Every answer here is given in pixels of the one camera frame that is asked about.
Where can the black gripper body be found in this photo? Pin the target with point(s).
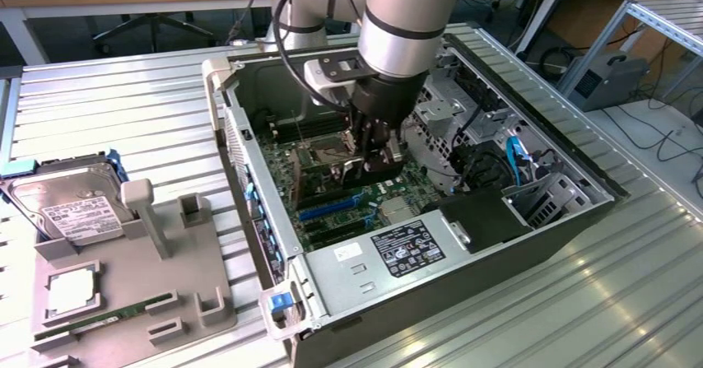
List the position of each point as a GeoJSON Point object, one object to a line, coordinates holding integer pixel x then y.
{"type": "Point", "coordinates": [388, 100]}

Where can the graphics card with fan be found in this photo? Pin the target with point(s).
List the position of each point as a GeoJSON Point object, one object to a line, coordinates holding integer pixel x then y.
{"type": "Point", "coordinates": [325, 178]}

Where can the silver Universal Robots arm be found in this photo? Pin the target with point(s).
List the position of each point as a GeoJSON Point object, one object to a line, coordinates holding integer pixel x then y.
{"type": "Point", "coordinates": [406, 34]}

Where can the CPU socket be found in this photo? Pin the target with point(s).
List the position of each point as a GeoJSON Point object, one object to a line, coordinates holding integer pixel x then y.
{"type": "Point", "coordinates": [325, 147]}

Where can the green motherboard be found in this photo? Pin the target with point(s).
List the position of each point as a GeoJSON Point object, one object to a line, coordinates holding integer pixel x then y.
{"type": "Point", "coordinates": [418, 187]}

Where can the metal drive cage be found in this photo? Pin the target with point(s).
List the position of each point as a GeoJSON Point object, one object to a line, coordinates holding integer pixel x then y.
{"type": "Point", "coordinates": [448, 113]}

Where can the thin locking lever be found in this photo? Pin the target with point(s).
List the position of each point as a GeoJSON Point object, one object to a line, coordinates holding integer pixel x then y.
{"type": "Point", "coordinates": [301, 127]}

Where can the silver chipset heatsink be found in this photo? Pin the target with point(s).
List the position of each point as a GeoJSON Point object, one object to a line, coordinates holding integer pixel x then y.
{"type": "Point", "coordinates": [398, 211]}

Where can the blue expansion slot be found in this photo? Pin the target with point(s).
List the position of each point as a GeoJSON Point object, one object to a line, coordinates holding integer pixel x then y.
{"type": "Point", "coordinates": [325, 211]}

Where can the black plastic shroud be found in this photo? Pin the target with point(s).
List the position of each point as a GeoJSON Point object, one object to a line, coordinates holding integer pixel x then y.
{"type": "Point", "coordinates": [484, 220]}

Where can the silver power supply unit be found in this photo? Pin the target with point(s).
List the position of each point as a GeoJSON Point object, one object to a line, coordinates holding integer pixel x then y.
{"type": "Point", "coordinates": [352, 277]}

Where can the open black PC case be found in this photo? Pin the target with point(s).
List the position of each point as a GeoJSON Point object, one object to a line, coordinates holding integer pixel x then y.
{"type": "Point", "coordinates": [549, 236]}

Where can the black slanted pole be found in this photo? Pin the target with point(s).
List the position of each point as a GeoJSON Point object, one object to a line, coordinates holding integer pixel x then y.
{"type": "Point", "coordinates": [549, 14]}

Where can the grey floor tower unit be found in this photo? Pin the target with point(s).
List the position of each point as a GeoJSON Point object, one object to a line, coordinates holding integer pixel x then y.
{"type": "Point", "coordinates": [605, 84]}

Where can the blue case latch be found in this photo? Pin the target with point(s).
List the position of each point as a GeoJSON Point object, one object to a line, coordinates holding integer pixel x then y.
{"type": "Point", "coordinates": [281, 302]}

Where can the large black chair base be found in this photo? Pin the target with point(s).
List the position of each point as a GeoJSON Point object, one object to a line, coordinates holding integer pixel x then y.
{"type": "Point", "coordinates": [157, 24]}

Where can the grey parts rack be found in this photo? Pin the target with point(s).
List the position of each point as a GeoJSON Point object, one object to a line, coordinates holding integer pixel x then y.
{"type": "Point", "coordinates": [154, 277]}

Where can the silver hard disk drive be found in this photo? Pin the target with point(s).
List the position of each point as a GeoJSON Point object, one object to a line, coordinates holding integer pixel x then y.
{"type": "Point", "coordinates": [71, 203]}

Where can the green loose RAM stick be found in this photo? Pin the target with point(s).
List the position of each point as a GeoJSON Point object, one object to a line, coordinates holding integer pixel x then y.
{"type": "Point", "coordinates": [138, 308]}

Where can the blue disk carrier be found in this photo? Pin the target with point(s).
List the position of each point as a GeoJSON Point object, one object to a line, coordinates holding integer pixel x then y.
{"type": "Point", "coordinates": [17, 169]}

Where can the silver CPU chip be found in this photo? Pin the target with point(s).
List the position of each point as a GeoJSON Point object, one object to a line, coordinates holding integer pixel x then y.
{"type": "Point", "coordinates": [71, 292]}

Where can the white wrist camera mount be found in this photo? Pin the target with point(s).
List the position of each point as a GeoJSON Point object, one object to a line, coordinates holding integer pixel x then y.
{"type": "Point", "coordinates": [325, 82]}

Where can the aluminium slat frame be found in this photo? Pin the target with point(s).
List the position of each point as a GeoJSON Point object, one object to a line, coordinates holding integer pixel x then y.
{"type": "Point", "coordinates": [676, 14]}

